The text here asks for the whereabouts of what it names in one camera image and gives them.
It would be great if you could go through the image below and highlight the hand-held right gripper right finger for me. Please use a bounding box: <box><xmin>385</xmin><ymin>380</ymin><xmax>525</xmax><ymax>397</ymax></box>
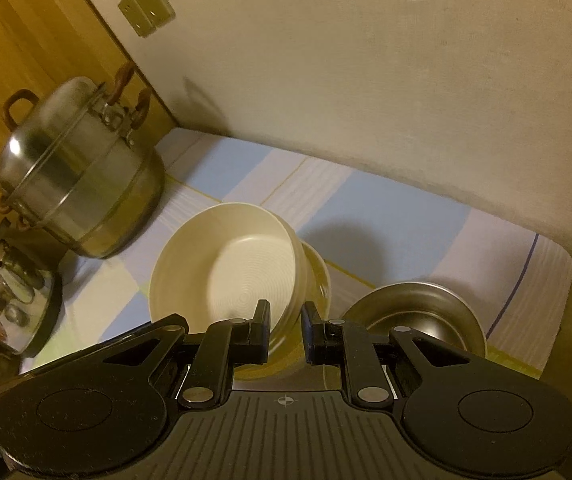
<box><xmin>301</xmin><ymin>301</ymin><xmax>473</xmax><ymax>405</ymax></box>

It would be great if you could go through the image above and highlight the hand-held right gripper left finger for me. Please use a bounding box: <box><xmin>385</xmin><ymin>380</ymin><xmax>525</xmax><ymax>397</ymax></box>
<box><xmin>100</xmin><ymin>299</ymin><xmax>273</xmax><ymax>408</ymax></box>

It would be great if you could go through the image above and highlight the white floral bowl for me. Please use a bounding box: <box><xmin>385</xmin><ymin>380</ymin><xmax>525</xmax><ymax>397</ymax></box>
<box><xmin>296</xmin><ymin>240</ymin><xmax>333</xmax><ymax>322</ymax></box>

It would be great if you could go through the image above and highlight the cream ribbed bowl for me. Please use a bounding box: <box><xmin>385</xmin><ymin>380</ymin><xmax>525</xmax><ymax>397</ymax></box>
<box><xmin>149</xmin><ymin>202</ymin><xmax>311</xmax><ymax>363</ymax></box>

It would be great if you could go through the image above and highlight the small stainless steel bowl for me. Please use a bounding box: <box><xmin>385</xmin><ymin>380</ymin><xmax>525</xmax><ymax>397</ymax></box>
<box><xmin>341</xmin><ymin>282</ymin><xmax>488</xmax><ymax>361</ymax></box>

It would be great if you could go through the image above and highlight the checkered pastel tablecloth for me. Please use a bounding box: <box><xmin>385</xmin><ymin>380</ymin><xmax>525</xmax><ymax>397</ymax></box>
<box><xmin>16</xmin><ymin>127</ymin><xmax>572</xmax><ymax>382</ymax></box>

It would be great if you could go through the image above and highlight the stainless steel steamer pot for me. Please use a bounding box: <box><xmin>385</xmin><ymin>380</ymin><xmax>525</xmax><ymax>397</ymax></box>
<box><xmin>0</xmin><ymin>62</ymin><xmax>167</xmax><ymax>260</ymax></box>

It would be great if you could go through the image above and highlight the stainless steel kettle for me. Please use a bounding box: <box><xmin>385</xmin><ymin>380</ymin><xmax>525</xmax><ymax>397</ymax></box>
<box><xmin>0</xmin><ymin>220</ymin><xmax>64</xmax><ymax>356</ymax></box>

